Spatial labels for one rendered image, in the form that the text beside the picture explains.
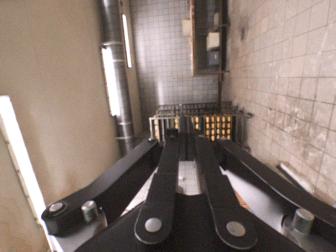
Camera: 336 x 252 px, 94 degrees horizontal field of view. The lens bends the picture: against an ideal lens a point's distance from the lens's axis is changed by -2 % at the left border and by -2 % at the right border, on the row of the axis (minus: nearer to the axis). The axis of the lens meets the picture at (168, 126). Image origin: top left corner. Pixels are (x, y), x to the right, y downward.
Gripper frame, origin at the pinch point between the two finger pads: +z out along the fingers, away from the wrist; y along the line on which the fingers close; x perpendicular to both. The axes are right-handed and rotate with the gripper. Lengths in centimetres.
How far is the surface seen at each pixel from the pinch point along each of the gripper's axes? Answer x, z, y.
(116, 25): 98, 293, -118
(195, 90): -31, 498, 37
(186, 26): 131, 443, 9
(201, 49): 84, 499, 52
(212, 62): 43, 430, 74
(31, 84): 5, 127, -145
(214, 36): 103, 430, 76
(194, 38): 97, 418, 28
